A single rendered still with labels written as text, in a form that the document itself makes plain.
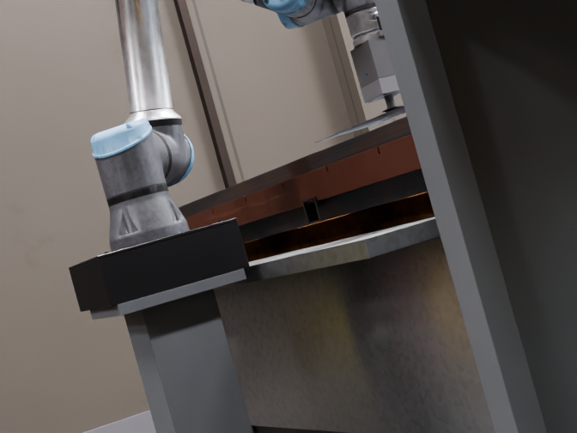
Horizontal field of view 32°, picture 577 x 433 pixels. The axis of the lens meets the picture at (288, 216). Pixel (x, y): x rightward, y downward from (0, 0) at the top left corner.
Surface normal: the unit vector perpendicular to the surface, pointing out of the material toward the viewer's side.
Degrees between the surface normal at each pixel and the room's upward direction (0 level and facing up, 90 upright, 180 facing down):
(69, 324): 90
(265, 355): 90
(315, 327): 90
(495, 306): 90
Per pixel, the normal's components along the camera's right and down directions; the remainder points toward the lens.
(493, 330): 0.48, -0.15
